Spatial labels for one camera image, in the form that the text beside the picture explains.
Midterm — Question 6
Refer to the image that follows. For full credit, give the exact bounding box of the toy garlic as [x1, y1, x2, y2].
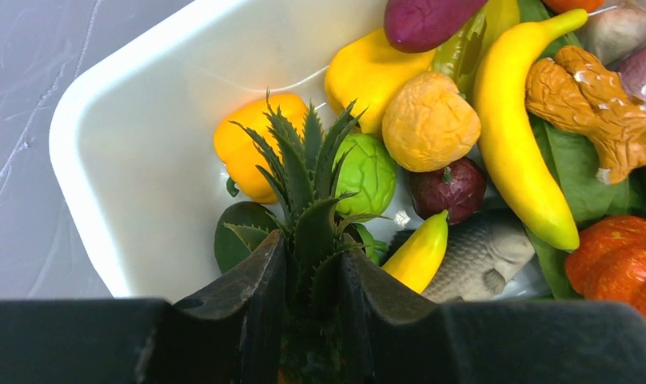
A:
[577, 1, 646, 65]

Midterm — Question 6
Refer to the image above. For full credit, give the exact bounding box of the orange toy tangerine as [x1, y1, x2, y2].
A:
[542, 0, 605, 14]

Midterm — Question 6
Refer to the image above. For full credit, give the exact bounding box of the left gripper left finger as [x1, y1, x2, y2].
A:
[0, 231, 285, 383]

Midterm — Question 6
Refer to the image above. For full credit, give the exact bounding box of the orange toy pumpkin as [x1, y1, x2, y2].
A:
[564, 215, 646, 318]

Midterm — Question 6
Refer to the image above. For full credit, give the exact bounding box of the toy pineapple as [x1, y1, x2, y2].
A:
[241, 105, 364, 383]

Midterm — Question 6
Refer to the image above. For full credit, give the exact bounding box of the purple toy sweet potato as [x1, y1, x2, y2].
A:
[383, 0, 487, 54]

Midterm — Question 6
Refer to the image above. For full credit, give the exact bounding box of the small green toy cabbage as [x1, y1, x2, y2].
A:
[336, 133, 397, 217]

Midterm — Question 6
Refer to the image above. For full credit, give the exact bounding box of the white plastic bin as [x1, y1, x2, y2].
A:
[49, 1, 385, 302]

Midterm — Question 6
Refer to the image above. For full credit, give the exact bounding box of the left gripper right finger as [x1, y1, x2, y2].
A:
[340, 251, 646, 383]

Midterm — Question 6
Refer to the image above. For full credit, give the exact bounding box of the yellow toy pepper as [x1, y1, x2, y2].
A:
[324, 28, 435, 138]

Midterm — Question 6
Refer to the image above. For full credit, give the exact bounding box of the orange yellow bell pepper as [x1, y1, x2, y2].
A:
[213, 94, 308, 204]

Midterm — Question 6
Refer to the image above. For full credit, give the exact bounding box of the green toy pepper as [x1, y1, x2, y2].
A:
[432, 0, 520, 102]

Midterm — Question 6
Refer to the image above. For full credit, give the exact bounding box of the yellow toy fruit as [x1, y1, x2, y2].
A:
[381, 71, 481, 173]

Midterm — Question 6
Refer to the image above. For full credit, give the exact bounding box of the small yellow toy banana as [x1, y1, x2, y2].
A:
[381, 210, 449, 294]

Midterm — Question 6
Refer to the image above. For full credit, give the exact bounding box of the green toy leaf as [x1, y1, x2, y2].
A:
[518, 0, 646, 300]

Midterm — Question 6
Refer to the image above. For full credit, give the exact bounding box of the grey toy fish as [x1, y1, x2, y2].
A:
[386, 209, 537, 304]

